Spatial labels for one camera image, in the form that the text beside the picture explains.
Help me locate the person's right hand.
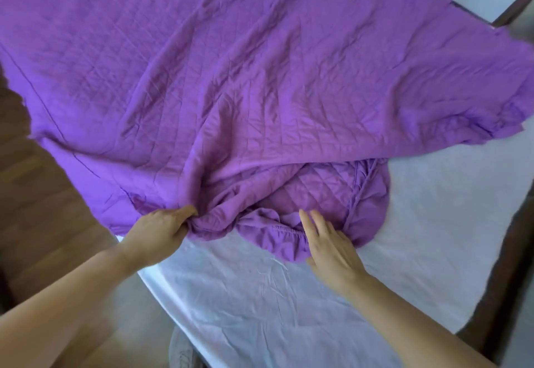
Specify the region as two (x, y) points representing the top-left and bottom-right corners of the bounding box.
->
(299, 208), (372, 298)

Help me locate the person's left hand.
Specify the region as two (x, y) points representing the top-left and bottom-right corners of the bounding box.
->
(120, 206), (199, 267)

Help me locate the purple quilted fitted sheet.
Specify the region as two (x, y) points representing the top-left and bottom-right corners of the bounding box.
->
(0, 0), (534, 265)

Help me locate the person's right forearm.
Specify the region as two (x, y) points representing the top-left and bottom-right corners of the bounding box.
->
(344, 273), (499, 368)

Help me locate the person's left forearm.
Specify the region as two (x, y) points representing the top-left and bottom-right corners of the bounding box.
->
(0, 239), (140, 368)

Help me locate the white mattress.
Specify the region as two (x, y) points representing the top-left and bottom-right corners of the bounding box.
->
(116, 126), (534, 368)

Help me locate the white shoe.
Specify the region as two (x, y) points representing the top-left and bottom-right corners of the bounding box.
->
(168, 327), (206, 368)

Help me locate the dark brown wooden bed frame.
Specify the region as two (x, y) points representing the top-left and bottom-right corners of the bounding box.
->
(456, 186), (534, 368)

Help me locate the dark brown wooden door frame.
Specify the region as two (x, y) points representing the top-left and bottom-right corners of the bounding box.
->
(491, 0), (534, 28)

